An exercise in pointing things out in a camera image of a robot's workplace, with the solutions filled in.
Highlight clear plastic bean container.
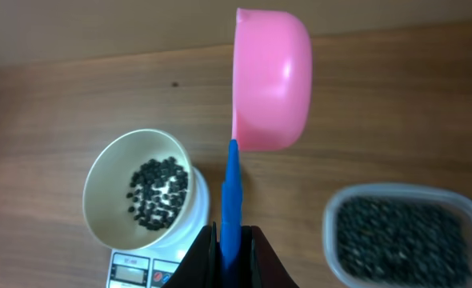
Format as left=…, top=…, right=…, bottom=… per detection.
left=322, top=183, right=472, bottom=288

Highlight black beans in bowl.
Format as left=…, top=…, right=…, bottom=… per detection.
left=126, top=156, right=190, bottom=231

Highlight white digital kitchen scale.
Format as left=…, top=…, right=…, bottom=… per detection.
left=106, top=169, right=210, bottom=288

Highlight black beans in container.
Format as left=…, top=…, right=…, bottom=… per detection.
left=336, top=197, right=472, bottom=287

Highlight pink scoop blue handle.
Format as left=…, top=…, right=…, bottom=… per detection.
left=219, top=8, right=313, bottom=274

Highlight cream white bowl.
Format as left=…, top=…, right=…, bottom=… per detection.
left=82, top=129, right=197, bottom=250

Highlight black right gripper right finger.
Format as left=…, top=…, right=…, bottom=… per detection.
left=240, top=226, right=298, bottom=288

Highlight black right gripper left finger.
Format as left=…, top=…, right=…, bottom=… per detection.
left=163, top=222, right=221, bottom=288

